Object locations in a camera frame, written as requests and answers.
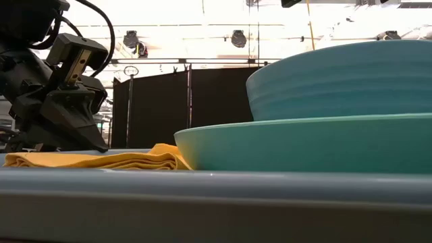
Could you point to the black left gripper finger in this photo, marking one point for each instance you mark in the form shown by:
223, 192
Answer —
67, 118

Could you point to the yellow cloth napkin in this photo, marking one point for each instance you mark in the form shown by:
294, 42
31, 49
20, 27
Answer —
101, 162

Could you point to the teal plate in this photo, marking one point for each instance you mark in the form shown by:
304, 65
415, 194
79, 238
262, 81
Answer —
303, 148

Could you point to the blue bowl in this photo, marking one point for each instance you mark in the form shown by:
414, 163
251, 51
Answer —
337, 81

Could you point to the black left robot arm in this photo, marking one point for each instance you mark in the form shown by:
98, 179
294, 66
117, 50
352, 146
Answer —
27, 20

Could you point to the light blue plastic tray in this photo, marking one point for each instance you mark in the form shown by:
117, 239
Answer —
216, 202

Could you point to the long ceiling light strip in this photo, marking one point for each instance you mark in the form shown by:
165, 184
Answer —
152, 61

